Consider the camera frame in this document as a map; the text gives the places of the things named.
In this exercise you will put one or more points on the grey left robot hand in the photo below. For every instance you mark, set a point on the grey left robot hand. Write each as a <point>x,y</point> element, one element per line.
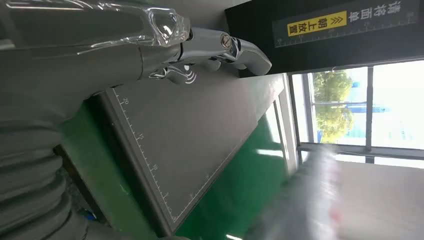
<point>82,63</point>

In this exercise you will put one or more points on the silver table edge rail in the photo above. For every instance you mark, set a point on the silver table edge rail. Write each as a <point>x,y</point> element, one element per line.
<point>287,132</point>

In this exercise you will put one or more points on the black scale panel yellow label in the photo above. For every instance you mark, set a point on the black scale panel yellow label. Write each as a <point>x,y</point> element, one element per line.
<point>364,46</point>

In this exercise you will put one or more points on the grey plastic mailer package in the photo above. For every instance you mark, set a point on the grey plastic mailer package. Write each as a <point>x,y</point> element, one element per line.
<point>304,205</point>

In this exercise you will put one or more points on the ribbed grey left arm sleeve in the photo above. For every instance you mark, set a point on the ribbed grey left arm sleeve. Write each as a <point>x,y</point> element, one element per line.
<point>30,185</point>

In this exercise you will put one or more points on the grey weighing platform with ruler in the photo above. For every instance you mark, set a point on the grey weighing platform with ruler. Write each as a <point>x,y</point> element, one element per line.
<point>185,132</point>

